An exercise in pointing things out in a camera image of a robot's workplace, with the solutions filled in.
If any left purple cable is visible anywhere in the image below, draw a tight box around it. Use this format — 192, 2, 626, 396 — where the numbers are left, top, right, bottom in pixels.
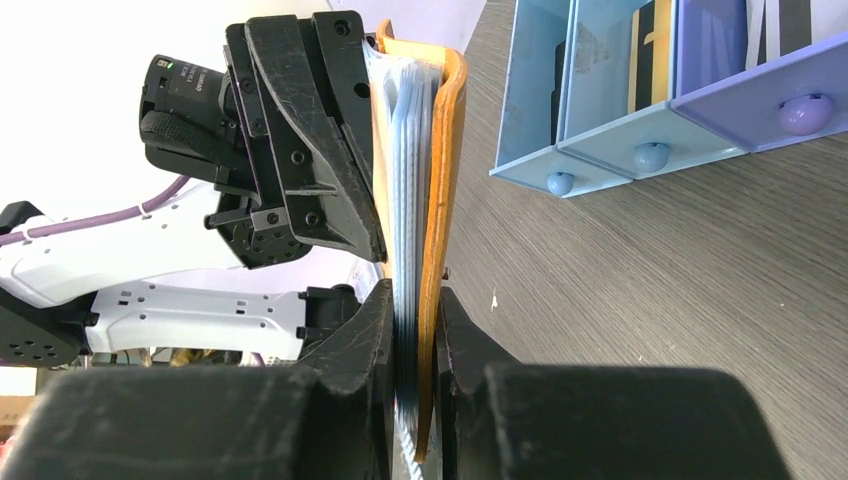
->
0, 173, 193, 248

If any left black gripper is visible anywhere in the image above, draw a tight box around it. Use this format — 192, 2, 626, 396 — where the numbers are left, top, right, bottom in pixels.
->
206, 10, 387, 264

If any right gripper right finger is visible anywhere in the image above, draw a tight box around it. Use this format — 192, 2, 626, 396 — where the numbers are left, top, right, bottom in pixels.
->
434, 287, 517, 479

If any blue purple three-drawer organizer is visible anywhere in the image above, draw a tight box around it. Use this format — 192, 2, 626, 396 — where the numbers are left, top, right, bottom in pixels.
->
492, 0, 847, 198

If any yellow item in blue drawer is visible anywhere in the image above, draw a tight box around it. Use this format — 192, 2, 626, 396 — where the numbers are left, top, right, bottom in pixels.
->
628, 0, 673, 113

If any orange leather card holder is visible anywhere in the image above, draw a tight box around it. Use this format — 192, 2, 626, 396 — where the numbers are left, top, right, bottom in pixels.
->
363, 19, 468, 479

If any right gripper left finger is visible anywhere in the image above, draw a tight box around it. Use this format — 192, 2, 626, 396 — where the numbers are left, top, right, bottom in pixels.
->
295, 279, 394, 479

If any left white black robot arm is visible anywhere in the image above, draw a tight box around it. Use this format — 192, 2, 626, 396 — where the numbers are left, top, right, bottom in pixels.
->
1, 10, 386, 367

